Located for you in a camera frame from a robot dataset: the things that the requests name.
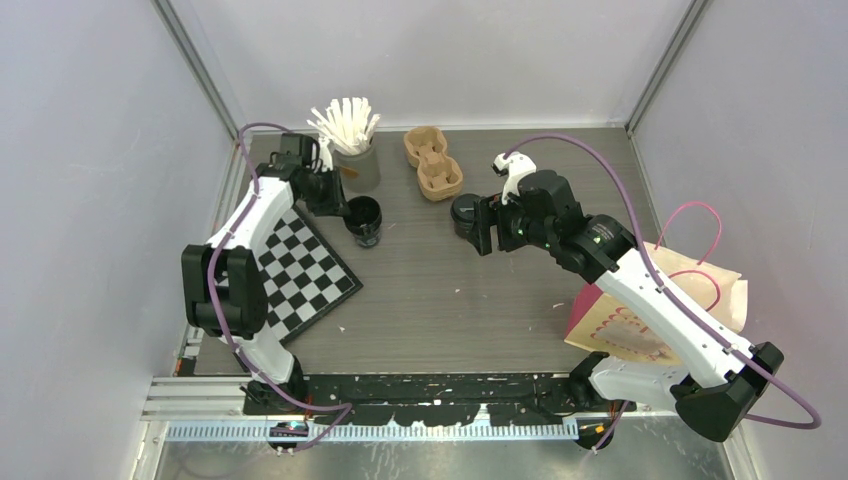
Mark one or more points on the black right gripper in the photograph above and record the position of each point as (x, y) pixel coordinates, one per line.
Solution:
(484, 219)

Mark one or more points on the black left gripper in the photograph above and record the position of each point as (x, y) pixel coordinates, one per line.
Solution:
(335, 203)

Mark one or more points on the black coffee lid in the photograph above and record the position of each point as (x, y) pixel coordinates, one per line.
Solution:
(464, 204)

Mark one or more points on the single black coffee cup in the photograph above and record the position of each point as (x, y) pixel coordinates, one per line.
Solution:
(464, 226)

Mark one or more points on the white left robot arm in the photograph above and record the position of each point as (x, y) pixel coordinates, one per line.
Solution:
(223, 290)

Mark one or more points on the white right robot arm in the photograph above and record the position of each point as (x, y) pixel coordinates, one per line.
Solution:
(721, 375)

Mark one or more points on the grey straw holder cup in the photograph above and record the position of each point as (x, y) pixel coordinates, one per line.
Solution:
(360, 173)

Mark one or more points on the stack of black cups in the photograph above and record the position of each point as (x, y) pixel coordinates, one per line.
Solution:
(364, 221)

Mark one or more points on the brown cardboard cup carrier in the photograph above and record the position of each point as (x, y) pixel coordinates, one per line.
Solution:
(438, 174)

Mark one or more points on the white paper straws bundle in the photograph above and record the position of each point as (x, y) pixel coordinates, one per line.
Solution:
(348, 123)

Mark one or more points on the black white chessboard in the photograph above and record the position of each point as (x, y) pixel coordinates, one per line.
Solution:
(305, 279)

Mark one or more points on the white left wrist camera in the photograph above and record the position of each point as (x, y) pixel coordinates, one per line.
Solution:
(325, 154)

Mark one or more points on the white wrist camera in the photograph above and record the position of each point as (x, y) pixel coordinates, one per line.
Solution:
(513, 167)
(325, 154)

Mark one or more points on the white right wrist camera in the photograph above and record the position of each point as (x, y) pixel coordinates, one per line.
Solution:
(513, 167)

